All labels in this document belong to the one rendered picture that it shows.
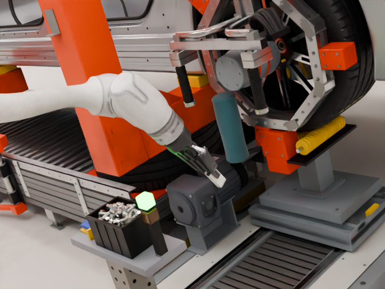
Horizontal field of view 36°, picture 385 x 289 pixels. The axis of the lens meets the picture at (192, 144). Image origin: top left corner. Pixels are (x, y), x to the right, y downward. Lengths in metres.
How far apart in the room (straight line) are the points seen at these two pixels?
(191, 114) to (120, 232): 0.81
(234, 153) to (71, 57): 0.69
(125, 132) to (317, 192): 0.80
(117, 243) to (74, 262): 1.04
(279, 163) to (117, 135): 0.62
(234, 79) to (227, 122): 0.22
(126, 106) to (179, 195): 0.96
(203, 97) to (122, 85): 1.15
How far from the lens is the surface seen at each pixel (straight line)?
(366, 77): 2.16
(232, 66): 2.02
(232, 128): 2.20
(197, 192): 2.32
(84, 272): 2.85
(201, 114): 2.56
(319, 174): 2.42
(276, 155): 2.26
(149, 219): 1.79
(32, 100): 1.39
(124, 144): 2.31
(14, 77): 4.22
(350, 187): 2.48
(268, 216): 2.52
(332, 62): 1.96
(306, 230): 2.42
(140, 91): 1.44
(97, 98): 1.56
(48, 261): 3.05
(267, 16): 1.92
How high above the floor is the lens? 1.41
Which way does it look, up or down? 21 degrees down
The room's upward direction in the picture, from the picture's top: 15 degrees counter-clockwise
